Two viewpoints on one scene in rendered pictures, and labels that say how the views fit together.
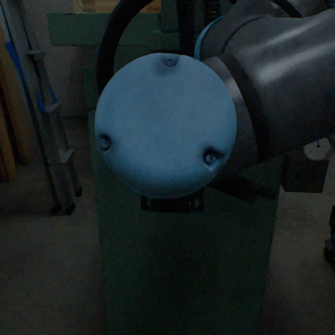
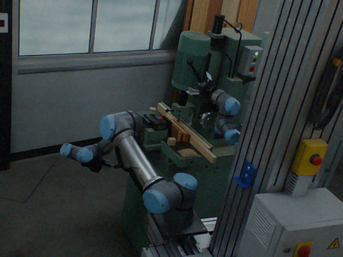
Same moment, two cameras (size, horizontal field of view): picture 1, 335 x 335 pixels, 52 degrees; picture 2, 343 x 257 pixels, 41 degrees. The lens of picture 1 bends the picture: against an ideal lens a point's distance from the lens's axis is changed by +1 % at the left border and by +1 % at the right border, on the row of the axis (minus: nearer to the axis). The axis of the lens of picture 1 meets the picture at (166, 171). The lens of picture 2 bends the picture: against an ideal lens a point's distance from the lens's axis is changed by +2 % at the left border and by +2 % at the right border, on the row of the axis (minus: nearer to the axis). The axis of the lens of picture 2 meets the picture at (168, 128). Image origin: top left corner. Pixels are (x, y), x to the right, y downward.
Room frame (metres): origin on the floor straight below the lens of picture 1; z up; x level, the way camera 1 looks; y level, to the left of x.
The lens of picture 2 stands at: (-0.74, -1.98, 2.16)
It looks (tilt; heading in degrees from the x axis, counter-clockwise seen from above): 27 degrees down; 51
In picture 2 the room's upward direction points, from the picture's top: 11 degrees clockwise
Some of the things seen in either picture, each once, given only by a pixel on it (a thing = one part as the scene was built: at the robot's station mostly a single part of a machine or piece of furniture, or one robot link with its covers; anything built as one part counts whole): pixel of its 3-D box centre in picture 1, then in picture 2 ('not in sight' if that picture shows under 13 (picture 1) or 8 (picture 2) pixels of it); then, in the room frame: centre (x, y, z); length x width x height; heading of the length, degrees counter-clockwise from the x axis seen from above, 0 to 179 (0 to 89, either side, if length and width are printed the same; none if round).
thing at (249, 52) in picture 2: not in sight; (250, 60); (1.19, -0.21, 1.40); 0.10 x 0.06 x 0.16; 176
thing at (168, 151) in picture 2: (199, 29); (163, 136); (0.77, -0.07, 0.87); 0.61 x 0.30 x 0.06; 86
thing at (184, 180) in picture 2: not in sight; (182, 189); (0.45, -0.70, 0.98); 0.13 x 0.12 x 0.14; 9
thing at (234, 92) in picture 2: not in sight; (230, 90); (1.09, -0.22, 1.23); 0.09 x 0.08 x 0.15; 176
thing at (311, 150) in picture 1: (314, 147); not in sight; (0.65, -0.30, 0.65); 0.06 x 0.04 x 0.08; 86
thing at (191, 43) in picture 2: not in sight; (190, 61); (0.88, -0.05, 1.35); 0.18 x 0.18 x 0.31
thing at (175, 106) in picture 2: not in sight; (183, 111); (0.90, -0.06, 1.03); 0.14 x 0.07 x 0.09; 176
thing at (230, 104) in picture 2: not in sight; (228, 104); (0.74, -0.57, 1.33); 0.11 x 0.08 x 0.09; 87
